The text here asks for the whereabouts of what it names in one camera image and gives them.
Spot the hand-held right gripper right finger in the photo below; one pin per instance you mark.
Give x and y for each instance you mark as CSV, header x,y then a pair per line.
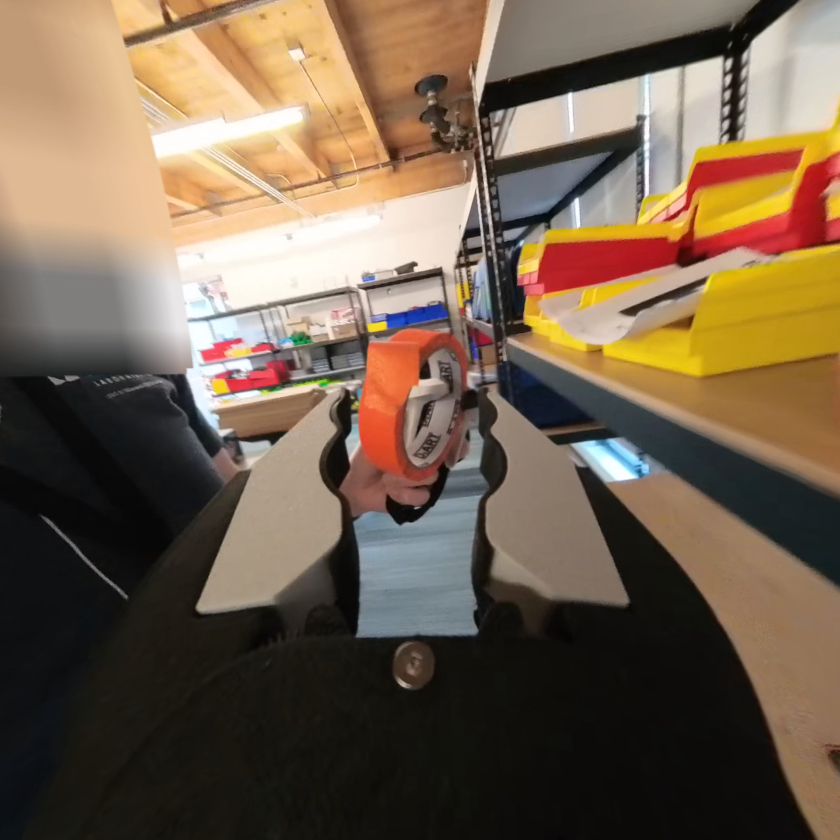
x,y
551,531

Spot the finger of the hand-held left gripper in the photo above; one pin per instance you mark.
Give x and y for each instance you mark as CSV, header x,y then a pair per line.
x,y
433,392

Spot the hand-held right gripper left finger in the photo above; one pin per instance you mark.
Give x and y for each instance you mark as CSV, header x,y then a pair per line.
x,y
275,525

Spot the orange tape roll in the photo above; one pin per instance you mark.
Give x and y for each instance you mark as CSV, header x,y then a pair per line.
x,y
380,407

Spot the person's left forearm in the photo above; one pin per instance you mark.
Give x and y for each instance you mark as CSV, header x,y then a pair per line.
x,y
228,467

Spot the person's left hand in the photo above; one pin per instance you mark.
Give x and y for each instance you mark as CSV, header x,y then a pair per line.
x,y
367,489

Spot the row of blue bins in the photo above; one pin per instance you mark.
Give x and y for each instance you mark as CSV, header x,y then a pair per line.
x,y
407,318

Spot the wooden work table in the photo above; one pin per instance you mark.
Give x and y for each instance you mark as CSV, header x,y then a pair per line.
x,y
269,410

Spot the grey metal shelf rack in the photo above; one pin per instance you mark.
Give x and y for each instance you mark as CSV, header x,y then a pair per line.
x,y
400,279
275,308

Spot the small yellow plastic bin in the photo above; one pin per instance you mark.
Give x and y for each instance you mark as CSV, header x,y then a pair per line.
x,y
530,313

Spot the group of red bins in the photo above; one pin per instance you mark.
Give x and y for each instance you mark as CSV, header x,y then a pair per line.
x,y
243,377

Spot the black metal shelf rack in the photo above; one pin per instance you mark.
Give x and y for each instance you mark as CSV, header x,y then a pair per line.
x,y
489,229

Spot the white paper booklet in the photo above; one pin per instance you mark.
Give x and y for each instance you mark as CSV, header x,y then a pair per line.
x,y
590,315

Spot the person's dark shirt torso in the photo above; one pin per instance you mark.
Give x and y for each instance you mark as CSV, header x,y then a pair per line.
x,y
79,459

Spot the stack of red yellow bins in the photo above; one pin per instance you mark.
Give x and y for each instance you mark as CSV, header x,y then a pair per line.
x,y
604,262
754,239

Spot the black ceiling pipe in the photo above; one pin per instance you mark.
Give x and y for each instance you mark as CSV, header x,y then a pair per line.
x,y
315,184

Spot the black sprinkler pipe fitting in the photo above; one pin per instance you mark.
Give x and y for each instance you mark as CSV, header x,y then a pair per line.
x,y
436,111

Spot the large yellow plastic bin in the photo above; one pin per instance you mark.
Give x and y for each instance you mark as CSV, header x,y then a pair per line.
x,y
754,328

